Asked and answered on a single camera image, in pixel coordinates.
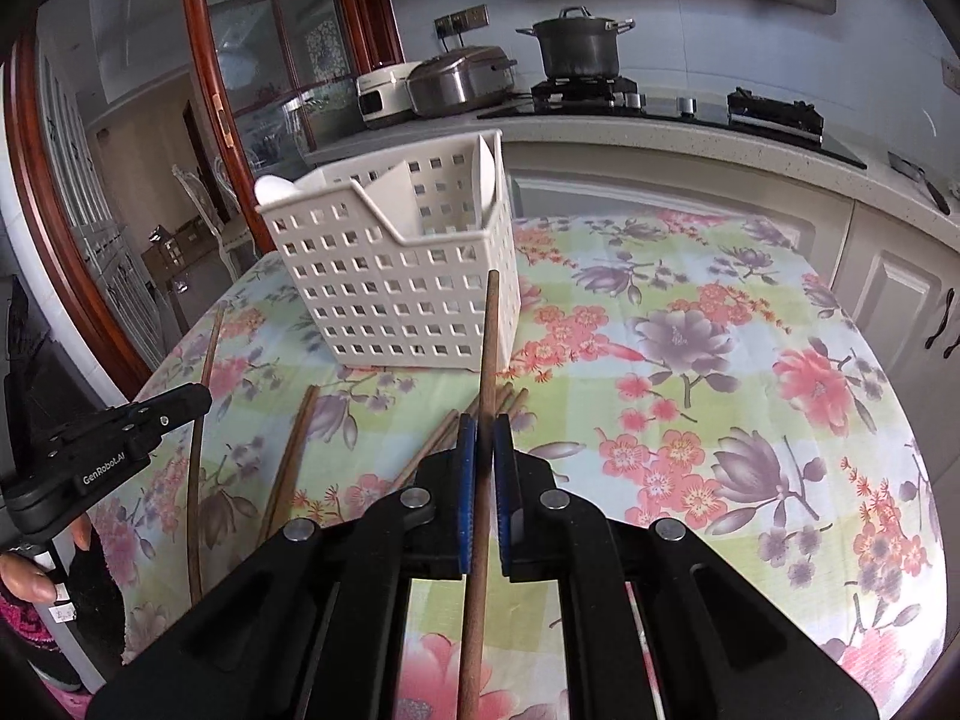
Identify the white plastic spoon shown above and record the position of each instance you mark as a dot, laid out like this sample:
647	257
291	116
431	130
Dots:
274	187
489	172

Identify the silver rice cooker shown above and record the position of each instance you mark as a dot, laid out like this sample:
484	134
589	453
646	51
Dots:
457	79

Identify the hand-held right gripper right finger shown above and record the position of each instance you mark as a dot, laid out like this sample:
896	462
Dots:
504	495

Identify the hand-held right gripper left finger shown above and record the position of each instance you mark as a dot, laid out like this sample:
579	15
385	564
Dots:
466	495

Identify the white perforated plastic utensil basket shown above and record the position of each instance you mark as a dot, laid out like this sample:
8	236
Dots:
390	300

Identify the person's left forearm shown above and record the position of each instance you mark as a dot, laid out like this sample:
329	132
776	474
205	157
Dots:
26	645

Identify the white chair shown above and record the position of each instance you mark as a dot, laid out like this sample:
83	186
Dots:
206	217

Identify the white cabinet door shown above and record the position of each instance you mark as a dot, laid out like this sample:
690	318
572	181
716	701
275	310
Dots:
892	300

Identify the white wall socket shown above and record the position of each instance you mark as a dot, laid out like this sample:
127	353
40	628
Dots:
951	77

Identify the grey cooking pot with lid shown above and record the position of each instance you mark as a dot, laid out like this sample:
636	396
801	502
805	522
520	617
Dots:
577	49

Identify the person's left hand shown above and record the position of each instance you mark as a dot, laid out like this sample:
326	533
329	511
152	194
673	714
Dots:
34	577

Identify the silver stove knob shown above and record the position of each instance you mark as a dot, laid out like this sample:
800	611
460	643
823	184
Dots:
634	100
685	105

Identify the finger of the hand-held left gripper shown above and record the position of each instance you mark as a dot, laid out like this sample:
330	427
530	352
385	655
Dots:
176	405

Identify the brown wooden chopstick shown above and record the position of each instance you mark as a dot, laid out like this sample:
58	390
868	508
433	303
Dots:
409	469
487	360
193	502
442	424
521	399
289	457

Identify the floral tablecloth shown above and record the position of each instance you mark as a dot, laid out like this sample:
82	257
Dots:
675	465

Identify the brown cardboard box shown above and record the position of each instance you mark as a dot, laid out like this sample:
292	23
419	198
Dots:
172	247

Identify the grey wall socket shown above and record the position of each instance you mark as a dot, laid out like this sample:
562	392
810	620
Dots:
461	21

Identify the wooden framed glass door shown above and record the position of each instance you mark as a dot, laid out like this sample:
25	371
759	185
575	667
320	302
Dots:
196	30
86	292

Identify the black gas stove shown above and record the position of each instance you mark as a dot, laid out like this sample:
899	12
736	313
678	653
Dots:
675	114

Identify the white speckled kitchen counter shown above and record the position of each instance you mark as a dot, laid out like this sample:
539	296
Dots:
750	161

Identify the white kitchen appliance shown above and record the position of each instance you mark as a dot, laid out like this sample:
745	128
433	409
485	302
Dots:
379	97

